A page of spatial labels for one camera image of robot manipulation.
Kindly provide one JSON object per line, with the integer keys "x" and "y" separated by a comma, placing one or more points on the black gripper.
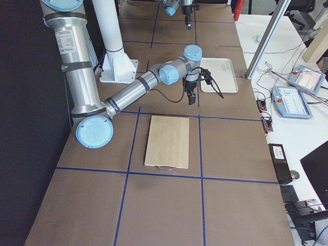
{"x": 190, "y": 85}
{"x": 187, "y": 9}

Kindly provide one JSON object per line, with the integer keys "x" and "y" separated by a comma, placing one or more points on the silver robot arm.
{"x": 171, "y": 7}
{"x": 92, "y": 117}

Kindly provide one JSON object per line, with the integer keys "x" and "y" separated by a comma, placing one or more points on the cream bear serving tray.
{"x": 223, "y": 73}

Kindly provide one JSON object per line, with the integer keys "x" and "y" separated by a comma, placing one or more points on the light wooden cutting board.
{"x": 168, "y": 143}

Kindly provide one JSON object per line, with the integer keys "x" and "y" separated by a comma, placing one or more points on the upper orange black connector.
{"x": 261, "y": 104}

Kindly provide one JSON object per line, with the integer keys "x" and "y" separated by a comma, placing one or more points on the orange black connector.
{"x": 267, "y": 124}
{"x": 261, "y": 104}

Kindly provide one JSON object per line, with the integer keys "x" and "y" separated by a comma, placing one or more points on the lower orange black connector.
{"x": 267, "y": 124}

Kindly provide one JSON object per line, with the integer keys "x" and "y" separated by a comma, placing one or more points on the near blue teach pendant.
{"x": 291, "y": 103}

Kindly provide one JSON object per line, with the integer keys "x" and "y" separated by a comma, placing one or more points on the blue teach pendant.
{"x": 291, "y": 103}
{"x": 307, "y": 78}

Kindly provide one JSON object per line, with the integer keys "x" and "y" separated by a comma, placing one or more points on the black rectangular box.
{"x": 280, "y": 163}

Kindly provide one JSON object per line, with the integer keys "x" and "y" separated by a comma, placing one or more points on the far blue teach pendant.
{"x": 307, "y": 78}

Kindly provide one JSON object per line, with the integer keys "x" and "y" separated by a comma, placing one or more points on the black monitor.
{"x": 315, "y": 167}

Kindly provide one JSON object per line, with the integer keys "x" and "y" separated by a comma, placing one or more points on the white pedestal column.
{"x": 117, "y": 66}

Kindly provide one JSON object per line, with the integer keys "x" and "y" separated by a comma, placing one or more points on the aluminium frame post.
{"x": 273, "y": 23}

